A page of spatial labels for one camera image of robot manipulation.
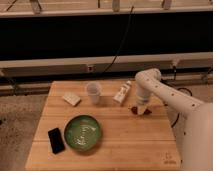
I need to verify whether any green ceramic bowl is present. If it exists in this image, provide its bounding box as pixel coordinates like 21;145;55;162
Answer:
64;115;102;152

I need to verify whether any clear plastic cup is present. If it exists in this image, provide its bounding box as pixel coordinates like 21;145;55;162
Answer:
85;82;101;104

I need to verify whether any white plastic bottle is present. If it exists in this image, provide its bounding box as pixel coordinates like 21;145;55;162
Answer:
113;81;132;104

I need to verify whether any black hanging cable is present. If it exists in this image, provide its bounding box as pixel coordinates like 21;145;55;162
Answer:
101;5;135;74

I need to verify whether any black smartphone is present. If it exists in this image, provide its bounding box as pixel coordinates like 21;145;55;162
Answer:
48;128;65;154

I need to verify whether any black cable on floor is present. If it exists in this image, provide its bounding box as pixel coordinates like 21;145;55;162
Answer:
163;87;194;128

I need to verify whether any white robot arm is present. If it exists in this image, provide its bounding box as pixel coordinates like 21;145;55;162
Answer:
135;68;213;171

